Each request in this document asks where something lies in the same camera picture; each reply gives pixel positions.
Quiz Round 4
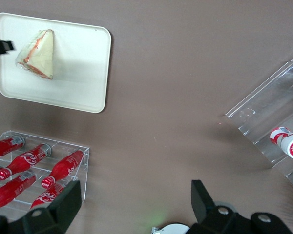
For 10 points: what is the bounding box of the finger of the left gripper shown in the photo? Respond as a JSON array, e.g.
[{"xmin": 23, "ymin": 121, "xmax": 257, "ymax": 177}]
[{"xmin": 0, "ymin": 39, "xmax": 16, "ymax": 57}]

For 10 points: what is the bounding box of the triangular sandwich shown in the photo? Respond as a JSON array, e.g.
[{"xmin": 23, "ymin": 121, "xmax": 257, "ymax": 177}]
[{"xmin": 14, "ymin": 29, "xmax": 55, "ymax": 81}]

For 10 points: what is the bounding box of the clear acrylic bottle rack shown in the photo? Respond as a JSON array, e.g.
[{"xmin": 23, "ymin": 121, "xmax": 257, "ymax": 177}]
[{"xmin": 0, "ymin": 130, "xmax": 91, "ymax": 217}]

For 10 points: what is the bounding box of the red cola bottle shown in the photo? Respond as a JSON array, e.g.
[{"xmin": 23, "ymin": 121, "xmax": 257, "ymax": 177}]
[
  {"xmin": 0, "ymin": 136, "xmax": 25, "ymax": 162},
  {"xmin": 0, "ymin": 143, "xmax": 52, "ymax": 187},
  {"xmin": 41, "ymin": 150, "xmax": 85, "ymax": 189},
  {"xmin": 29, "ymin": 181, "xmax": 72, "ymax": 210},
  {"xmin": 0, "ymin": 170, "xmax": 38, "ymax": 213}
]

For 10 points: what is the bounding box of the red white yogurt bottle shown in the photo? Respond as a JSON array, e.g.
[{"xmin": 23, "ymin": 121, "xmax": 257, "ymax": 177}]
[{"xmin": 269, "ymin": 126, "xmax": 293, "ymax": 161}]

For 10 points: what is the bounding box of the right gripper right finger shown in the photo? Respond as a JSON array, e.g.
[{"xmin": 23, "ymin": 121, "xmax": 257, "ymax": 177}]
[{"xmin": 190, "ymin": 179, "xmax": 237, "ymax": 234}]

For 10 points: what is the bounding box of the clear acrylic stepped stand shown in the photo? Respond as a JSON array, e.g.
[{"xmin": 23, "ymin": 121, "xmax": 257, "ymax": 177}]
[{"xmin": 225, "ymin": 50, "xmax": 293, "ymax": 197}]

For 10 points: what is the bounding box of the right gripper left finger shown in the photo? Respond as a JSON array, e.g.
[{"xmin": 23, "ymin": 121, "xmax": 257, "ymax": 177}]
[{"xmin": 21, "ymin": 179, "xmax": 83, "ymax": 234}]

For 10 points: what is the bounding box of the cream plastic tray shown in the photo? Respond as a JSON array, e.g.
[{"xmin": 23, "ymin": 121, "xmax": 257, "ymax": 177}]
[{"xmin": 0, "ymin": 12, "xmax": 112, "ymax": 114}]

